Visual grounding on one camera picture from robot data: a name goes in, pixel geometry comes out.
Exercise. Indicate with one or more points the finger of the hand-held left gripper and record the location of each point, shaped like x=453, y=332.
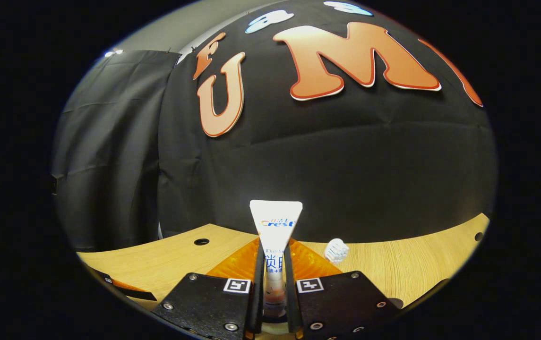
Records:
x=128, y=290

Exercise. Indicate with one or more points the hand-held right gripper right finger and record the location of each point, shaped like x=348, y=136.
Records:
x=341, y=302

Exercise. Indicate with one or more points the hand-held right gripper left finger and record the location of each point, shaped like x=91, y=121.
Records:
x=204, y=302

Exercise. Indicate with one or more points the dark round coaster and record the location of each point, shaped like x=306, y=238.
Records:
x=395, y=302

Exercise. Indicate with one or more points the wooden desktop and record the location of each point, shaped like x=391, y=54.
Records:
x=416, y=264

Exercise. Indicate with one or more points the black backdrop cloth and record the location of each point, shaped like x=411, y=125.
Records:
x=322, y=165

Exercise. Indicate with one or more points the white toothpaste tube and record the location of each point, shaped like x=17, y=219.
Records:
x=275, y=217

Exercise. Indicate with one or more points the white toothbrush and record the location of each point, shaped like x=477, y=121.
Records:
x=336, y=250

